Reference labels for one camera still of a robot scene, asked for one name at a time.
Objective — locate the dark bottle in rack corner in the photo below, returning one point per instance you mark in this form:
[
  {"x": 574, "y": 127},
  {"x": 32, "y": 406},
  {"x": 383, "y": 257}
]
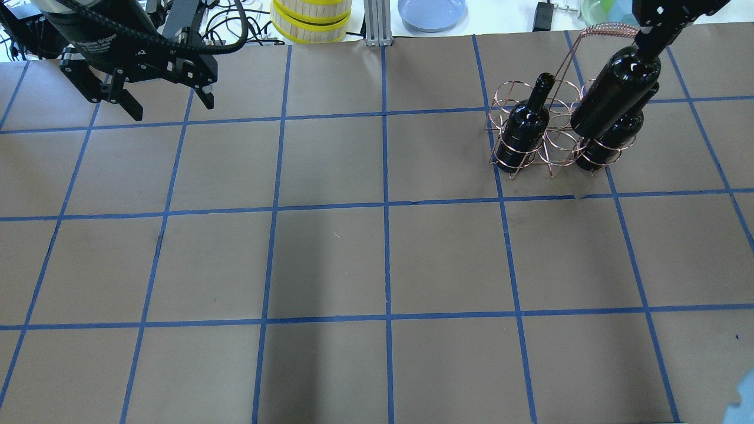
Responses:
[{"x": 524, "y": 129}]

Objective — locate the blue plate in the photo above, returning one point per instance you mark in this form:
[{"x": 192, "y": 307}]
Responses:
[{"x": 431, "y": 16}]

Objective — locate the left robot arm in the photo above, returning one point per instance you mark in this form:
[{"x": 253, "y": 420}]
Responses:
[{"x": 51, "y": 9}]

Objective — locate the dark glass wine bottle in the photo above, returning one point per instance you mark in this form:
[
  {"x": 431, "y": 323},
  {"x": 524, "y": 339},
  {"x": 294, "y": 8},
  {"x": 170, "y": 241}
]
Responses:
[{"x": 623, "y": 81}]

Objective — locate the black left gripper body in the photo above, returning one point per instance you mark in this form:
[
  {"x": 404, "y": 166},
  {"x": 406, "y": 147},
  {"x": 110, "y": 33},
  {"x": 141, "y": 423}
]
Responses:
[{"x": 94, "y": 36}]

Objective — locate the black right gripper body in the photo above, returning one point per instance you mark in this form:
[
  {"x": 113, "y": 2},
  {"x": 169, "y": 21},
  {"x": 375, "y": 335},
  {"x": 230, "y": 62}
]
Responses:
[{"x": 655, "y": 33}]

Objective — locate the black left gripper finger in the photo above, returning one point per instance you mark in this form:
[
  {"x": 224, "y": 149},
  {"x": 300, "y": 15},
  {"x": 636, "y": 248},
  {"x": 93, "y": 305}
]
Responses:
[
  {"x": 206, "y": 96},
  {"x": 131, "y": 106}
]

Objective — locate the black power brick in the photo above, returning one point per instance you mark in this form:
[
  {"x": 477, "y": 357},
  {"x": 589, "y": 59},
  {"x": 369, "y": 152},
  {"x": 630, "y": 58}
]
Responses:
[{"x": 544, "y": 16}]

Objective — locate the green glass bowl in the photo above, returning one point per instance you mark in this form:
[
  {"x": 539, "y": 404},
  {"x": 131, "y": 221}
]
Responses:
[{"x": 597, "y": 12}]

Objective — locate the dark bottle in rack end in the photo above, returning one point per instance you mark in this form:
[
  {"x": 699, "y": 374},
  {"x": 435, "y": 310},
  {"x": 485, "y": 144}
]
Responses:
[{"x": 607, "y": 148}]

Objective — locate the copper wire wine rack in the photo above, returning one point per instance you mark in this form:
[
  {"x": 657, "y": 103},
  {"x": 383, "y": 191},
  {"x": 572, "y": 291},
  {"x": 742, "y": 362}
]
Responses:
[{"x": 558, "y": 145}]

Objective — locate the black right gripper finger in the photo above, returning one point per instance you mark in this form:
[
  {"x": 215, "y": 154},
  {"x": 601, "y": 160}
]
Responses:
[{"x": 651, "y": 41}]

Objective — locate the aluminium frame post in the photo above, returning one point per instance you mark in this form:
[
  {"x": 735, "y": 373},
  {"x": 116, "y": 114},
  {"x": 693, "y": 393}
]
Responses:
[{"x": 377, "y": 20}]

